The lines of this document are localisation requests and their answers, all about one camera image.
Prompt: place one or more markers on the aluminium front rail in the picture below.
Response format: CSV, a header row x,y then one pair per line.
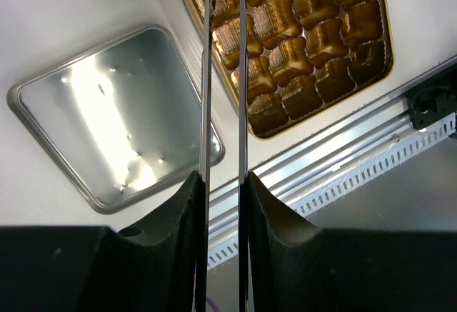
x,y
348,154

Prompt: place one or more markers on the silver tin lid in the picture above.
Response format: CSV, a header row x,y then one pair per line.
x,y
120,121

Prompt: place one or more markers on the slotted grey cable duct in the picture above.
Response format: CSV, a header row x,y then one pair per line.
x,y
415,195

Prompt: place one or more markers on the gold chocolate box tray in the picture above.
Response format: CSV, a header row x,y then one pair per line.
x,y
304,55

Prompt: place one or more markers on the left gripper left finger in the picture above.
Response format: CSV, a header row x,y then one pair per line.
x,y
149,265

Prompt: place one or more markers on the silver metal tongs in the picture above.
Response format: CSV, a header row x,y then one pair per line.
x,y
205,152

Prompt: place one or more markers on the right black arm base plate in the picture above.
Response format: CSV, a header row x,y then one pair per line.
x,y
431,100

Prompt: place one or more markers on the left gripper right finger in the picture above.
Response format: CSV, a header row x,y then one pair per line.
x,y
291,267

